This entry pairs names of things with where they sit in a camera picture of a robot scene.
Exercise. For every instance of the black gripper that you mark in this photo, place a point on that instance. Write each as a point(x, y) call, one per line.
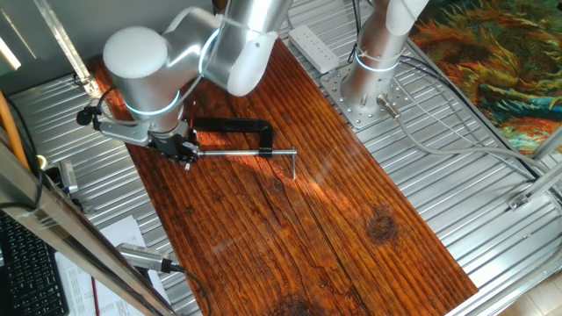
point(171, 141)

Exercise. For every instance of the black and white pencil sharpener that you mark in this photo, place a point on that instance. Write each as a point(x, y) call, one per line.
point(196, 138)

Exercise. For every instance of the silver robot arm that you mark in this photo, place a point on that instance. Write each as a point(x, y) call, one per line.
point(140, 83)

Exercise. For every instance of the red pencil with eraser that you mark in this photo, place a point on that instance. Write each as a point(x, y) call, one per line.
point(193, 115)

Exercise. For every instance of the black C-clamp with steel screw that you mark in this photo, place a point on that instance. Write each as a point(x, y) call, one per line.
point(246, 124)

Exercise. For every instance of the brown wooden board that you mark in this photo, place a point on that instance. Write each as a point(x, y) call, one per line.
point(285, 228)

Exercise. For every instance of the white power strip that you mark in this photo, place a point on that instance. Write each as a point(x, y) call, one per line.
point(314, 48)

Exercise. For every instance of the white printed paper stack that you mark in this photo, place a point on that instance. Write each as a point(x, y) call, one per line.
point(79, 281)

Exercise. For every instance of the red pen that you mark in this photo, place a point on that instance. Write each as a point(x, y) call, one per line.
point(95, 298)

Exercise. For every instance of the orange pole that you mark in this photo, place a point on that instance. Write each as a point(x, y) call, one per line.
point(11, 127)

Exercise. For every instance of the black keyboard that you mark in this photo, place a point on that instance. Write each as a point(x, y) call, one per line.
point(30, 272)

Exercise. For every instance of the colourful painted cloth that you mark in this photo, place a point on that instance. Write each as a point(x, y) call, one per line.
point(505, 66)

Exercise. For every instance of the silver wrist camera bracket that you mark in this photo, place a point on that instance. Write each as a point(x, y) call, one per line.
point(125, 132)

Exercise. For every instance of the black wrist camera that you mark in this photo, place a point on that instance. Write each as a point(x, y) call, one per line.
point(85, 117)

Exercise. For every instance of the silver ribbed camera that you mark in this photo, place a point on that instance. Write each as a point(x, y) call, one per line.
point(140, 256)

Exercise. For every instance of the silver camera with bracket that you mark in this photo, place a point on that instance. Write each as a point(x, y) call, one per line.
point(68, 175)

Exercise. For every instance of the steel frame bar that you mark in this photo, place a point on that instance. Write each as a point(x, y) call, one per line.
point(66, 228)

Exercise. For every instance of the aluminium frame post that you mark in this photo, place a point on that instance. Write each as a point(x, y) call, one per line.
point(66, 48)

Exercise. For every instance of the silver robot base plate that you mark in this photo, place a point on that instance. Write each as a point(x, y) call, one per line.
point(338, 101)

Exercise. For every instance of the aluminium frame strut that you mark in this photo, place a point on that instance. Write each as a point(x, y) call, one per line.
point(544, 184)

